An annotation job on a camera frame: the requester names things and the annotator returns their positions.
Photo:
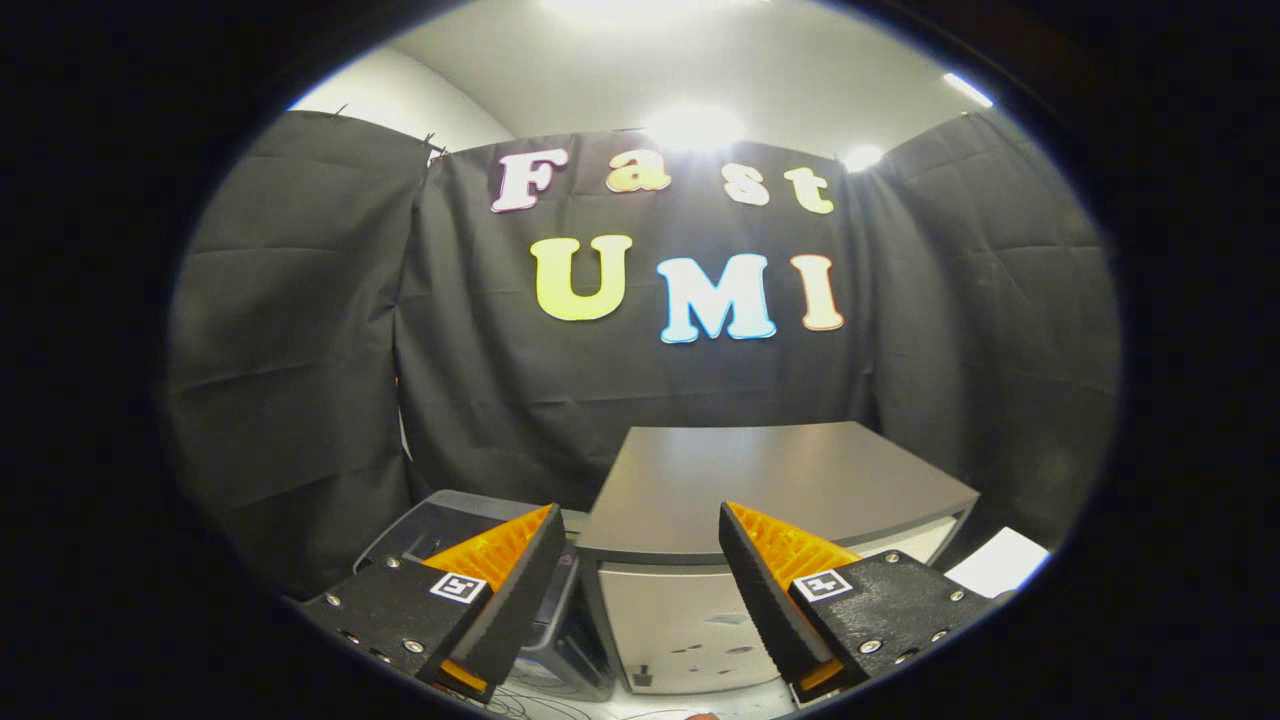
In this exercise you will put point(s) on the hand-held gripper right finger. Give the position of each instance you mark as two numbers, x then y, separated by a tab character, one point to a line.
765	600

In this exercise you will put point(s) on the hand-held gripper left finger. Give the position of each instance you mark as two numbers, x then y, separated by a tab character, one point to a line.
510	600

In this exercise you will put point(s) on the grey washing machine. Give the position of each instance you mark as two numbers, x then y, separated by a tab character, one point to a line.
572	650

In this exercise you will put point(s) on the dark washing machine lid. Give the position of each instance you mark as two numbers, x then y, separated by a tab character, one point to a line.
450	515

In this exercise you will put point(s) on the beige cabinet with dark top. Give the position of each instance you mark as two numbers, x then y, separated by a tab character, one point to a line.
750	480

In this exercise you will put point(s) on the black backdrop cloth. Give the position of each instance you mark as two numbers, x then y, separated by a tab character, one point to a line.
480	380

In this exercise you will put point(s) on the white flat sheet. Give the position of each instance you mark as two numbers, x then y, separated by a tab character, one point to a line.
1000	562

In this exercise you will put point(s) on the large ceiling light panel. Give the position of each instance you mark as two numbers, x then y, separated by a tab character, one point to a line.
650	8

